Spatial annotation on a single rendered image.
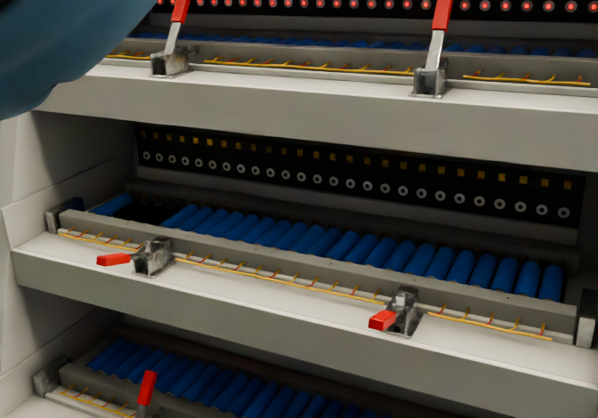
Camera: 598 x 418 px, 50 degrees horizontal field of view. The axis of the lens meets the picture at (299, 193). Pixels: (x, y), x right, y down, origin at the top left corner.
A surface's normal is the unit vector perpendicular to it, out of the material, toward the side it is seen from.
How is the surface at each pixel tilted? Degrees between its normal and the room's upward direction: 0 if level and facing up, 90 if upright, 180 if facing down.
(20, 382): 90
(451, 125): 108
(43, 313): 90
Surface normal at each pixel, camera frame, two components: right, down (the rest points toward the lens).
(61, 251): -0.03, -0.93
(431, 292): -0.43, 0.35
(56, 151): 0.90, 0.14
